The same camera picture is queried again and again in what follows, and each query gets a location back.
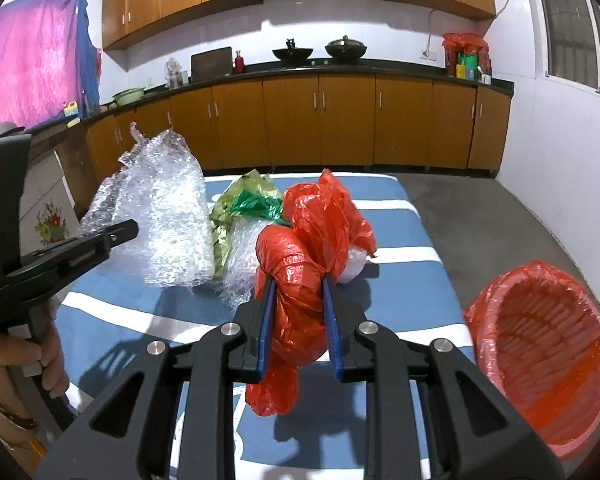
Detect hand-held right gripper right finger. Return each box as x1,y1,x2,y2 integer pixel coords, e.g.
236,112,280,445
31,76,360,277
321,277,566,480

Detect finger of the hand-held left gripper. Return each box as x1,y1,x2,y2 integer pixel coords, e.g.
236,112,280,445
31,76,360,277
11,219,140,292

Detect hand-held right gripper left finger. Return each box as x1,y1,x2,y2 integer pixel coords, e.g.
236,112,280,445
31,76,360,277
34,272,277,480

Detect red plastic bag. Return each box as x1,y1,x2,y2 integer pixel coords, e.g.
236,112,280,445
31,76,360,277
245,169,379,418

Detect clear plastic bag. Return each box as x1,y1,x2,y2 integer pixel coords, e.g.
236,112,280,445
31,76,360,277
219,217,282,312

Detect large clear bubble wrap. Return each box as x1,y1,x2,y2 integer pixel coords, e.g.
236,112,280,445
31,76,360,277
77,122,217,289

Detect green gold foil bag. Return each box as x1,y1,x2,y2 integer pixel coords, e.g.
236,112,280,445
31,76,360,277
209,170,284,277

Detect red lined waste basket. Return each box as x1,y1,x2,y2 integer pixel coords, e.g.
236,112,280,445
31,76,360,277
462,260,600,462

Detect person's left forearm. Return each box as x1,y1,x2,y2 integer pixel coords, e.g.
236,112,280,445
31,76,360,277
0,370,48,477

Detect person's left hand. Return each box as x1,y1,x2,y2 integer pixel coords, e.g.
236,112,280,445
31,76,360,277
0,316,72,402

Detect flower print white panel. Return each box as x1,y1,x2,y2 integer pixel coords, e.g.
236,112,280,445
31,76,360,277
10,147,84,257

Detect silver metal basin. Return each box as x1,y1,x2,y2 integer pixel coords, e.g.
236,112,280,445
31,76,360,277
0,122,27,149

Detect small white plastic bag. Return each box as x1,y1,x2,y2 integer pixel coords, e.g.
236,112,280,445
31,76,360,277
339,244,375,284

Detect pink hanging cloth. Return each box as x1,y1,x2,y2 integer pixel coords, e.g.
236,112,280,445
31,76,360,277
0,0,89,134

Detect green enamel basin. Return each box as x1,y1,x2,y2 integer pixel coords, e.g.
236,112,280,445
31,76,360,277
112,86,146,107

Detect blue hanging cloth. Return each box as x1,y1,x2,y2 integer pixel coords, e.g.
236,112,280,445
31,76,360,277
70,0,102,117

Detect clear glass jar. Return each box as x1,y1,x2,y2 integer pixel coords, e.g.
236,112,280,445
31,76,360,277
164,57,189,89

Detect wooden lower kitchen cabinets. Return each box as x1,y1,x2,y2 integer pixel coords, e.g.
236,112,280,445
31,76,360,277
82,74,512,185

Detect brown cutting board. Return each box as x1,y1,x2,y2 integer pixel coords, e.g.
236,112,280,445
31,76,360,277
190,46,234,83

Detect black kitchen countertop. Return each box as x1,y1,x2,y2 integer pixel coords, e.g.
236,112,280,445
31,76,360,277
25,57,515,137

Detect black wok with lid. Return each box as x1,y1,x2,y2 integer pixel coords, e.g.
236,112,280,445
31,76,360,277
324,35,369,64

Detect red bag with groceries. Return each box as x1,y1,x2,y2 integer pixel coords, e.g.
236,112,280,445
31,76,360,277
441,32,492,80

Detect barred window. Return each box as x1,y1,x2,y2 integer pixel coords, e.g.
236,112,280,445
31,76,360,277
534,0,600,100

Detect black wok with handle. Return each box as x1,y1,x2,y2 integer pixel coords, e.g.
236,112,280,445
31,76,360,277
272,36,315,64

